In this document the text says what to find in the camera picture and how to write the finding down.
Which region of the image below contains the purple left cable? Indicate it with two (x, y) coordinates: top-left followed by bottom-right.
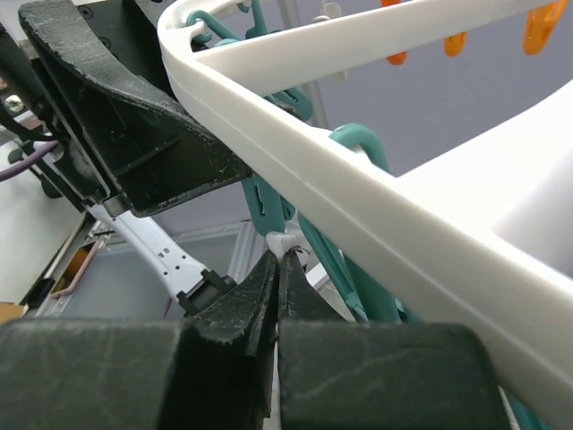
(0, 141), (62, 183)

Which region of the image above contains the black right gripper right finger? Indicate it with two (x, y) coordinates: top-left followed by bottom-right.
(278, 251), (510, 429)

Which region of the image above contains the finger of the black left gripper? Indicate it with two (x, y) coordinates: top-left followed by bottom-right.
(18, 1), (251, 217)

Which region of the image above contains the teal clothespin front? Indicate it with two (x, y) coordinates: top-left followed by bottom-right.
(297, 123), (420, 323)

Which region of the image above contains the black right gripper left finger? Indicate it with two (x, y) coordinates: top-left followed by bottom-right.
(1, 253), (278, 429)

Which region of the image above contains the teal clothespin left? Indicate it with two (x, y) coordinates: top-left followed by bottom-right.
(185, 0), (269, 46)

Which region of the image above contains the white round clip hanger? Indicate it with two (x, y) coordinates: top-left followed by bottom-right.
(157, 1), (572, 429)

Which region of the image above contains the teal clothespin being pinched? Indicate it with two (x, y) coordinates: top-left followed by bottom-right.
(241, 174), (295, 237)

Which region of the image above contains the teal clothespin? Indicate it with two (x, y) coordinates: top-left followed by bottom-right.
(185, 0), (269, 46)
(297, 123), (420, 323)

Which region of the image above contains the orange clothespin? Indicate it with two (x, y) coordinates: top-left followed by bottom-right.
(523, 0), (569, 56)

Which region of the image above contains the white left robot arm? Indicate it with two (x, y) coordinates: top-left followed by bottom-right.
(18, 1), (251, 314)

